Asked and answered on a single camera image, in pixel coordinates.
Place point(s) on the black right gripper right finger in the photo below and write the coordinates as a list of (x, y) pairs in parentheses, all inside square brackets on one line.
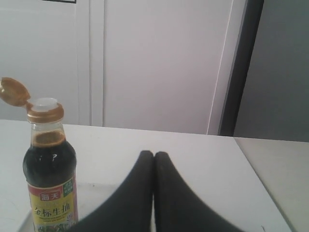
[(177, 207)]

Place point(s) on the dark soy sauce bottle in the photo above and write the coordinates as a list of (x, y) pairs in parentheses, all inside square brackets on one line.
[(49, 164)]

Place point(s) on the white cabinet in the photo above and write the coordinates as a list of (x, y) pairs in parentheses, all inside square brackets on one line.
[(158, 65)]

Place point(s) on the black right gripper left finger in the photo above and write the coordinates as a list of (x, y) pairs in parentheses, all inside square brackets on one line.
[(129, 208)]

